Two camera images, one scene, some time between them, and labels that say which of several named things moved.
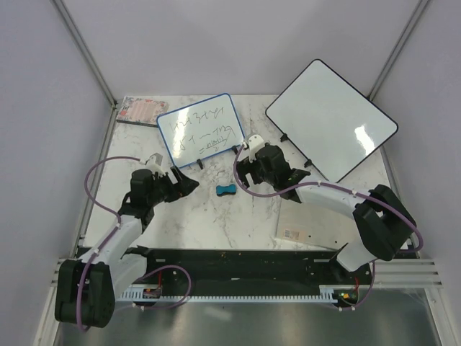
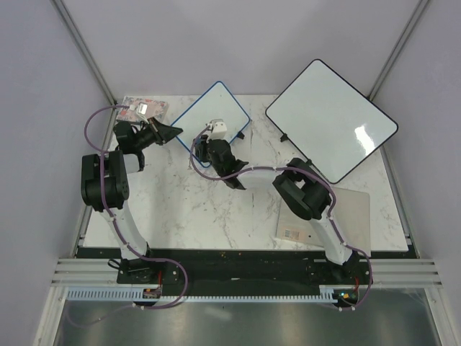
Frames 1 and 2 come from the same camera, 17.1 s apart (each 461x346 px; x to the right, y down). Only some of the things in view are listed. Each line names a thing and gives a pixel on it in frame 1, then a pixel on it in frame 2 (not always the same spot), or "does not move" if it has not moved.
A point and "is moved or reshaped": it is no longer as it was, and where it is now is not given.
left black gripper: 181,189 -> 165,132
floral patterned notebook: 141,111 does not move
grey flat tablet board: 315,225 does not move
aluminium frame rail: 396,272 does not move
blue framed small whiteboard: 201,129 is moved or reshaped
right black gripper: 247,166 -> 199,149
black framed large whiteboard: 333,120 does not move
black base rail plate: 182,269 does not move
